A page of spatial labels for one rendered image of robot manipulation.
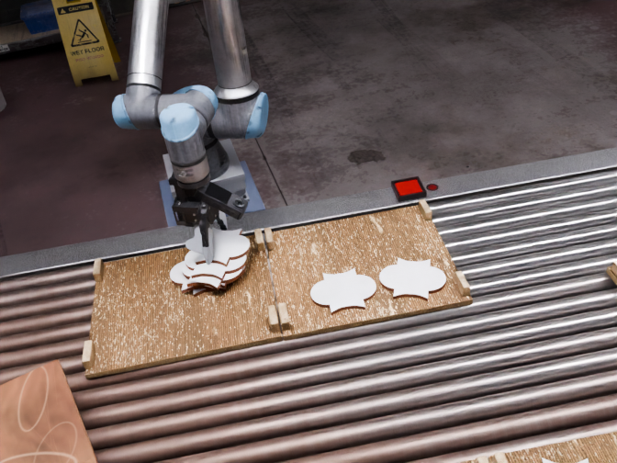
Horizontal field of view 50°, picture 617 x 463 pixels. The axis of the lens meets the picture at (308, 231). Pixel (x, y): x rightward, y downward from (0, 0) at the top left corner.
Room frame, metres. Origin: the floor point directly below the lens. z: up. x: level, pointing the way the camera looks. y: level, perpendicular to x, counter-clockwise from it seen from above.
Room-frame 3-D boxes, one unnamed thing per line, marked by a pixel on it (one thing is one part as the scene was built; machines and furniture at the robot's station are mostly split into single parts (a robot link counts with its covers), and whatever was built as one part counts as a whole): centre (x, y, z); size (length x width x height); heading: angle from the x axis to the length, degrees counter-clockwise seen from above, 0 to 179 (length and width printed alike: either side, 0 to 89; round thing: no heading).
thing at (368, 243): (1.13, -0.11, 0.93); 0.41 x 0.35 x 0.02; 95
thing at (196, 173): (1.19, 0.23, 1.21); 0.08 x 0.08 x 0.05
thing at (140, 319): (1.09, 0.30, 0.93); 0.41 x 0.35 x 0.02; 95
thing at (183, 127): (1.19, 0.23, 1.29); 0.09 x 0.08 x 0.11; 166
